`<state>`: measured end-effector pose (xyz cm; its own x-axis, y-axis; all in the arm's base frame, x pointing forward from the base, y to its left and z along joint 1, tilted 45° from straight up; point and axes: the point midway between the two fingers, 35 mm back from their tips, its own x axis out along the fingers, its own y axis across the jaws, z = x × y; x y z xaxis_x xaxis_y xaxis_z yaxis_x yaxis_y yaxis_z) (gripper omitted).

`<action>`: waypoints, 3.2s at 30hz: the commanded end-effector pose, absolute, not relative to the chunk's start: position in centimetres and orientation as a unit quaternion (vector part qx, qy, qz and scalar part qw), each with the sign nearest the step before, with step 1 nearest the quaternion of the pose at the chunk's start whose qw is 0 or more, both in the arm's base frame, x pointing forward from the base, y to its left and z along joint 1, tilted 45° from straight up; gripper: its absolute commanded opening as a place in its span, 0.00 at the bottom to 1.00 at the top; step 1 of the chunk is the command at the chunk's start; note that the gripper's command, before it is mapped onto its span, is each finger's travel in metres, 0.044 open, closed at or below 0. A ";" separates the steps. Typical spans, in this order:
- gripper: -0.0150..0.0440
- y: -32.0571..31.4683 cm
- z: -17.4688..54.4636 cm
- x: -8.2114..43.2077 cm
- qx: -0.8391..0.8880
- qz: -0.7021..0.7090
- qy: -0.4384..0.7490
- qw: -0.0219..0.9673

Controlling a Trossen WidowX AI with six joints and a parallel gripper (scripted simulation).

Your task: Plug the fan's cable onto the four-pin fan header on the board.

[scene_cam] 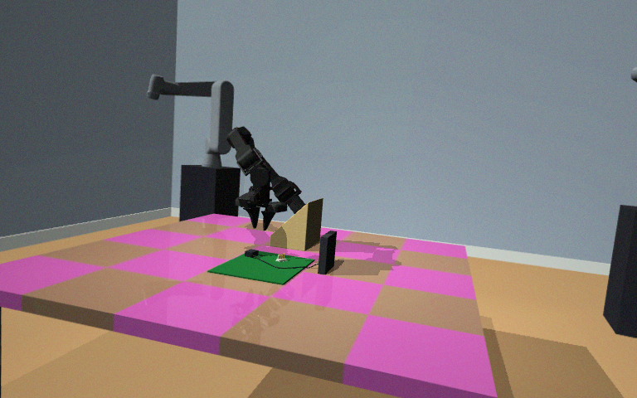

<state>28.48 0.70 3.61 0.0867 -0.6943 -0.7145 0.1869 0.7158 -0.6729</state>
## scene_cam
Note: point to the green circuit board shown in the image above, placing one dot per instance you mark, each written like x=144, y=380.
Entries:
x=253, y=268

